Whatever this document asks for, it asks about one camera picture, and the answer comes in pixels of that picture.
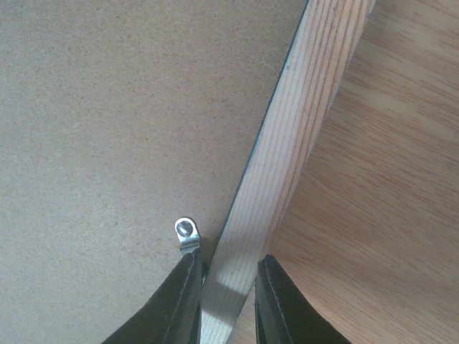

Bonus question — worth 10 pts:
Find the brown hardboard backing board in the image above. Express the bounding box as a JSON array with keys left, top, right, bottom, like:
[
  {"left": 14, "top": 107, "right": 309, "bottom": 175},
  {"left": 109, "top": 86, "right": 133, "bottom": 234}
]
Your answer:
[{"left": 1, "top": 1, "right": 305, "bottom": 343}]

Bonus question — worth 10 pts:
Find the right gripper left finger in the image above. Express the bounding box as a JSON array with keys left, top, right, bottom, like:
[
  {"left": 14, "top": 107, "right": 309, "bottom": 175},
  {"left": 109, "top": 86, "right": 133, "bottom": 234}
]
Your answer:
[{"left": 104, "top": 252, "right": 204, "bottom": 344}]

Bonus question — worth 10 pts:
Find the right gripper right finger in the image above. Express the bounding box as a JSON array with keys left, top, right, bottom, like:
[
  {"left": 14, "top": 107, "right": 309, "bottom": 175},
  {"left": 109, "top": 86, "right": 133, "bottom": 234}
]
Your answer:
[{"left": 255, "top": 254, "right": 349, "bottom": 344}]

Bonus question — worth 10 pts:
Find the teal picture frame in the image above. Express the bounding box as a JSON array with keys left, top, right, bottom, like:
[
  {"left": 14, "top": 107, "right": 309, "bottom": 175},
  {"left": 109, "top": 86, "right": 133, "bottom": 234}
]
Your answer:
[{"left": 201, "top": 1, "right": 374, "bottom": 343}]

